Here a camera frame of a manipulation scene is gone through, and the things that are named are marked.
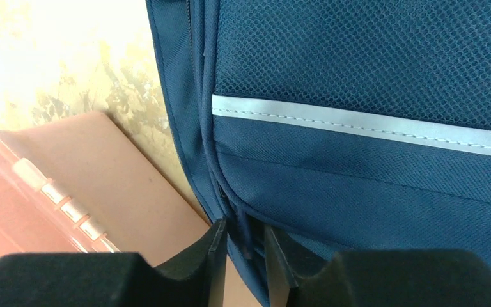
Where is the navy blue student backpack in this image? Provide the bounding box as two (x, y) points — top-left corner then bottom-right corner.
(146, 1), (491, 306)

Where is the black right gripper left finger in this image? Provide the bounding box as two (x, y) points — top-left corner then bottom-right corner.
(0, 219), (227, 306)

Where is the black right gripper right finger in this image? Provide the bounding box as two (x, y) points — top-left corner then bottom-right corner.
(264, 226), (491, 306)

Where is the pink translucent storage box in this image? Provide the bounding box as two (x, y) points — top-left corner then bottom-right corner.
(0, 112), (258, 306)

